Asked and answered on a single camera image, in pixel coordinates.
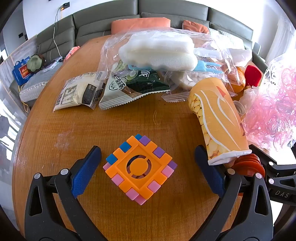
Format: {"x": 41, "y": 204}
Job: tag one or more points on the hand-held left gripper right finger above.
{"x": 209, "y": 172}

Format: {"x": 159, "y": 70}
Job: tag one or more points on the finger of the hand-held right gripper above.
{"x": 279, "y": 168}

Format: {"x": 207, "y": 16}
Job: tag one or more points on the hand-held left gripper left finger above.
{"x": 85, "y": 172}

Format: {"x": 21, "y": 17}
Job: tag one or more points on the orange ribbed plastic object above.
{"x": 248, "y": 165}

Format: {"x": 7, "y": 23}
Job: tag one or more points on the orange plastic puzzle cube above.
{"x": 138, "y": 169}

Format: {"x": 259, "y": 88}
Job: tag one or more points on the orange corn print paper cup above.
{"x": 219, "y": 115}

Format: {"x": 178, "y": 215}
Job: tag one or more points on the bread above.
{"x": 76, "y": 91}

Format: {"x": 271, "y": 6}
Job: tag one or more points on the bag of pink shredded paper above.
{"x": 272, "y": 109}

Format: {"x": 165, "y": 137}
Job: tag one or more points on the white bottle cap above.
{"x": 240, "y": 109}

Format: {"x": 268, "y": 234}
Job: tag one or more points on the clear plastic fork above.
{"x": 175, "y": 97}

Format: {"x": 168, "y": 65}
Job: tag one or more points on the beige buns in clear wrapper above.
{"x": 185, "y": 80}

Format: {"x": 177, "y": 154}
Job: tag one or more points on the red box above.
{"x": 253, "y": 75}

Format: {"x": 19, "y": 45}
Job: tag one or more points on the orange mandarin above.
{"x": 239, "y": 80}

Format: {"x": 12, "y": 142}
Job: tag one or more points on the grey quilted sofa cover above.
{"x": 37, "y": 81}

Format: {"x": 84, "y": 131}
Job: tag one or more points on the blue plastic fork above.
{"x": 208, "y": 67}

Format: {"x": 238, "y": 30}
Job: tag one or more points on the green snack packet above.
{"x": 138, "y": 81}

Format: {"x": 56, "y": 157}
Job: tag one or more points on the blue shopping bag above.
{"x": 20, "y": 73}

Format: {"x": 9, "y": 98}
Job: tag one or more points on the pink plush toy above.
{"x": 71, "y": 52}

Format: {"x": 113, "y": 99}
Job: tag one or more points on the green hat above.
{"x": 34, "y": 62}

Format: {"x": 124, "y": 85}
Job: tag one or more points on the white curtain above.
{"x": 279, "y": 39}

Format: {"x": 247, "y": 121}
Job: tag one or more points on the large clear plastic bag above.
{"x": 115, "y": 46}

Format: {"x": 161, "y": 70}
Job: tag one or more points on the white foam block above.
{"x": 157, "y": 53}

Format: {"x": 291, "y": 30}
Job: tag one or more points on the grey checked cushion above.
{"x": 231, "y": 39}

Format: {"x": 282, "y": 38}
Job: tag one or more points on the small orange cushion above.
{"x": 194, "y": 26}

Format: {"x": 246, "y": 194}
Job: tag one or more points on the grey green sofa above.
{"x": 104, "y": 18}

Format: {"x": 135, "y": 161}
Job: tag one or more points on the large orange cushion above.
{"x": 138, "y": 24}

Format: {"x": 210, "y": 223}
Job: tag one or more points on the black wall switch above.
{"x": 20, "y": 35}

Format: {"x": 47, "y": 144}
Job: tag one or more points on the wall socket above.
{"x": 66, "y": 4}

